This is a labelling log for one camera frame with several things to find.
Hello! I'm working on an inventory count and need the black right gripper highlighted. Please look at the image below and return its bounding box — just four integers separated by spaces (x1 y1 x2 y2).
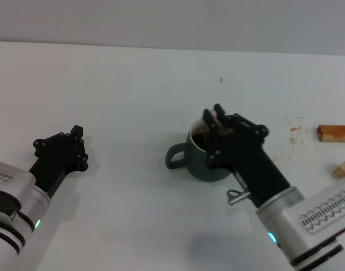
203 103 291 208

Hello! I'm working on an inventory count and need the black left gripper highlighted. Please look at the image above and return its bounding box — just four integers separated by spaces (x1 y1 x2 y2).
28 125 90 199

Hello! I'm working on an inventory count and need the dark grey coffee cup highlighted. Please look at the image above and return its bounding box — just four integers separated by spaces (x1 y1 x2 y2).
164 118 235 183

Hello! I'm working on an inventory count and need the long wooden block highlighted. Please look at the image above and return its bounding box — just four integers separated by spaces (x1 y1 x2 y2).
316 124 345 144

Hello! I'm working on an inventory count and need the short wooden block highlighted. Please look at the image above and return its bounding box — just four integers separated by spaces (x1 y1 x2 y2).
331 158 345 180

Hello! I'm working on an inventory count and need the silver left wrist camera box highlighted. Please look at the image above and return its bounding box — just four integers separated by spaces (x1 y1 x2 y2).
0 159 37 218

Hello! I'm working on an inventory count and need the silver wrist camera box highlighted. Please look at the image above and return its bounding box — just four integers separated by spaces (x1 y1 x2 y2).
0 159 37 218
279 184 345 237

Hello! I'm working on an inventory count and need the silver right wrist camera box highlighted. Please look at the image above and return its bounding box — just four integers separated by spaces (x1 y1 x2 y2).
279 184 345 237

